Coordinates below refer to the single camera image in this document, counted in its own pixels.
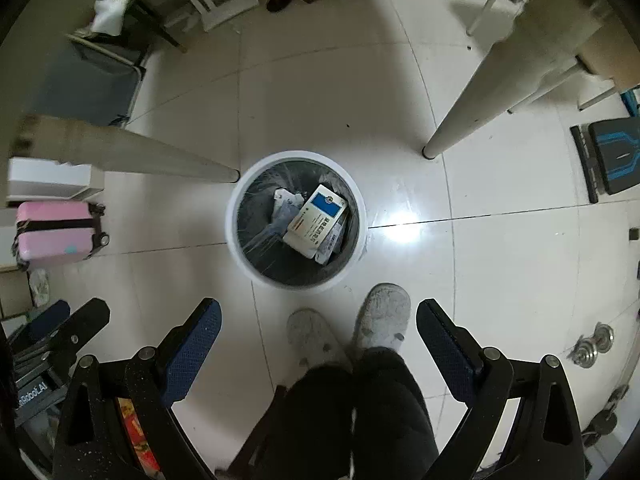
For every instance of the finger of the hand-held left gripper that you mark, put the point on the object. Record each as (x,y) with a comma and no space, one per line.
(50,317)
(85,322)

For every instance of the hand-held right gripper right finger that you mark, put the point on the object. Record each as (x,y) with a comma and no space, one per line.
(445,355)

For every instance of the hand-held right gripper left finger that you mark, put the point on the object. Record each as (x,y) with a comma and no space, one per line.
(192,355)

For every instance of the white round trash bin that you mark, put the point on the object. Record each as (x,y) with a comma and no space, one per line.
(240,255)

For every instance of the blue and white medicine box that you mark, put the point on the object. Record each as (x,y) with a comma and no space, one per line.
(315,220)

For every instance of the white printed bag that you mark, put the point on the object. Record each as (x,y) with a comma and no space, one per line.
(40,286)

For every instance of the grey fuzzy slipper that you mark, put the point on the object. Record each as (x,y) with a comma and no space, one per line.
(312,335)
(382,315)

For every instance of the pink suitcase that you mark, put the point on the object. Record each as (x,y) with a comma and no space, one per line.
(55,232)

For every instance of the red snack packet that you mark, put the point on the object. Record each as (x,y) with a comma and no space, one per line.
(135,430)

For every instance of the person's dark fleece pants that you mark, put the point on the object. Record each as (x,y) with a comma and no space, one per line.
(350,410)

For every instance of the white storage box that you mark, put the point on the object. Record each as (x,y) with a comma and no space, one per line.
(50,180)

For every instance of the dark folding cot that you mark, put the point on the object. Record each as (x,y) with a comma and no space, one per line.
(90,80)

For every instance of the black and blue foot pad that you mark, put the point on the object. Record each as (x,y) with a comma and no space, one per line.
(612,155)

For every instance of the checkered top table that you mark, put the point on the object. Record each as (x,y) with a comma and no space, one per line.
(500,85)

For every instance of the white stool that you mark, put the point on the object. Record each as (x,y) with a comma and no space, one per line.
(225,0)

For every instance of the dark brown shoe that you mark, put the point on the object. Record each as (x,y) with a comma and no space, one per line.
(277,2)

